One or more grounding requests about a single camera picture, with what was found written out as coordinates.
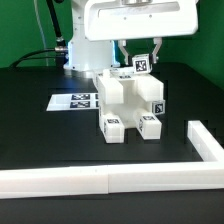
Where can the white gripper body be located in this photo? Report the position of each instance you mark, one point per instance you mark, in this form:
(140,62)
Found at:
(138,19)

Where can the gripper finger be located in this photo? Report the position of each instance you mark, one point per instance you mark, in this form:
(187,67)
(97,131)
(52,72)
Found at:
(122,44)
(157,45)

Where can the white tagged cube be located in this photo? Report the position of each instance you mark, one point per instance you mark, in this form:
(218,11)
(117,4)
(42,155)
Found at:
(141,64)
(158,107)

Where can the white chair back frame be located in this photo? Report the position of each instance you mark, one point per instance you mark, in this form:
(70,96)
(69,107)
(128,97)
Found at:
(117,86)

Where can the white chair seat plate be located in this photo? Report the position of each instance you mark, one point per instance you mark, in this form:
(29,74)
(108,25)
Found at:
(125,112)

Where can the white tag sheet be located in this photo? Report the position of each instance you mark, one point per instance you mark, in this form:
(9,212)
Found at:
(74,101)

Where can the white U-shaped fence rail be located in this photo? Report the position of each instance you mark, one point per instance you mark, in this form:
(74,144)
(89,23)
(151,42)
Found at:
(106,179)

